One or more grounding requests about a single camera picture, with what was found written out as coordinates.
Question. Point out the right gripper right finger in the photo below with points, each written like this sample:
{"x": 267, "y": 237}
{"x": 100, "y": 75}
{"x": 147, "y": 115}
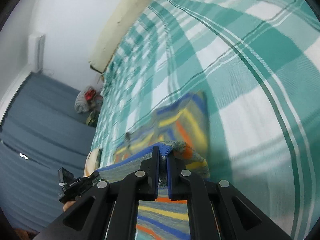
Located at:
{"x": 217, "y": 210}

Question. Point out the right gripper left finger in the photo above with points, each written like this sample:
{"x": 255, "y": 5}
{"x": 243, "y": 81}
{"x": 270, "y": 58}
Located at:
{"x": 108, "y": 210}

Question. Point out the striped knit sweater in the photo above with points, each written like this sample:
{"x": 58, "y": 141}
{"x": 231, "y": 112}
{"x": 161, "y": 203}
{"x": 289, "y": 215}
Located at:
{"x": 175, "y": 142}

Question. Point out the pile of clothes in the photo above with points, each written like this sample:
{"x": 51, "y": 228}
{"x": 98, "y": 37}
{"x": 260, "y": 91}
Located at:
{"x": 89, "y": 101}

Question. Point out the left hand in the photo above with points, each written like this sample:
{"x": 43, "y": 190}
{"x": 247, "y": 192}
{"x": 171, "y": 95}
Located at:
{"x": 67, "y": 205}

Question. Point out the beige patchwork pillow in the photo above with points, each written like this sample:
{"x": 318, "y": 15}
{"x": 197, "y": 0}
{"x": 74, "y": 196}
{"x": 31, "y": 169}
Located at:
{"x": 92, "y": 162}

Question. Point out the blue curtain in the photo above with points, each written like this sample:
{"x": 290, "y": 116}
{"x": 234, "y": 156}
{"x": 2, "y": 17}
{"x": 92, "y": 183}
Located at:
{"x": 40, "y": 134}

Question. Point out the teal plaid bedspread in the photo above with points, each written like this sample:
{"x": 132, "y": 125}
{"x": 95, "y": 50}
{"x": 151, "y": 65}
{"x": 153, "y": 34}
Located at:
{"x": 238, "y": 81}

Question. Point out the cream padded headboard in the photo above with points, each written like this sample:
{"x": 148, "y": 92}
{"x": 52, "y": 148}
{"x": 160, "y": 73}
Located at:
{"x": 122, "y": 18}

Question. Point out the white wall switch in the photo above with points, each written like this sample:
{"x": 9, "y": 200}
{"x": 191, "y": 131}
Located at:
{"x": 36, "y": 43}

